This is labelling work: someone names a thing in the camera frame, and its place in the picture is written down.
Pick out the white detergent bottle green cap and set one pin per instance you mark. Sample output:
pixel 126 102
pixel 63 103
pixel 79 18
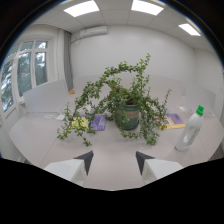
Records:
pixel 191 130

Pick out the green leafy plant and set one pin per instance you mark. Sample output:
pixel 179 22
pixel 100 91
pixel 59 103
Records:
pixel 120 96

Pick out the purple yellow book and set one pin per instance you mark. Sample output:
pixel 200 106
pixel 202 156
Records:
pixel 96 122

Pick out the ceiling light panel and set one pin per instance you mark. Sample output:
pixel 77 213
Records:
pixel 82 8
pixel 189 29
pixel 147 7

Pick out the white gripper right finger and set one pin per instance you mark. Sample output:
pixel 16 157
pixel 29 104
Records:
pixel 154 168

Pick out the white framed window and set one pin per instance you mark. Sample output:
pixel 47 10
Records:
pixel 23 70

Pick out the grey curtain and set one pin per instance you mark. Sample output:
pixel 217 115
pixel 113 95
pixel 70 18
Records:
pixel 68 60

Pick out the white wall air conditioner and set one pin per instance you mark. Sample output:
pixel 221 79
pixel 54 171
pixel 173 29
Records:
pixel 93 33

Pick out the white desk partition panel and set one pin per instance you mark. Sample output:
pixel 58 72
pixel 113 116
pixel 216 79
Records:
pixel 199 96
pixel 46 96

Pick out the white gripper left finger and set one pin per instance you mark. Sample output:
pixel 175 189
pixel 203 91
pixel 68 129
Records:
pixel 74 167

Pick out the green ceramic plant pot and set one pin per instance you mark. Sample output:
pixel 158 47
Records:
pixel 128 116

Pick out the purple orange book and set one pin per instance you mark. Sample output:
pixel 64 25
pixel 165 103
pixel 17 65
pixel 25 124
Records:
pixel 173 120

